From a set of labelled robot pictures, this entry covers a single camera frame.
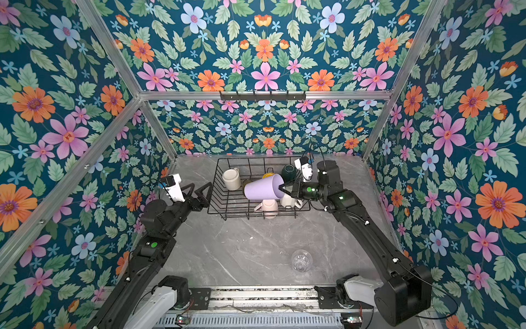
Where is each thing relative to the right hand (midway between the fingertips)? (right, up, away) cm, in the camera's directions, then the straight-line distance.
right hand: (285, 183), depth 71 cm
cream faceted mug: (+2, -9, +22) cm, 24 cm away
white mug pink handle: (-6, -11, +15) cm, 20 cm away
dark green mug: (+3, +4, +26) cm, 27 cm away
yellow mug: (-7, +3, +25) cm, 26 cm away
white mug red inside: (-25, +1, +27) cm, 37 cm away
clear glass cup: (+7, -32, +11) cm, 35 cm away
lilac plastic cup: (-6, -2, -1) cm, 7 cm away
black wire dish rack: (-27, -11, +27) cm, 40 cm away
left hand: (-28, 0, 0) cm, 28 cm away
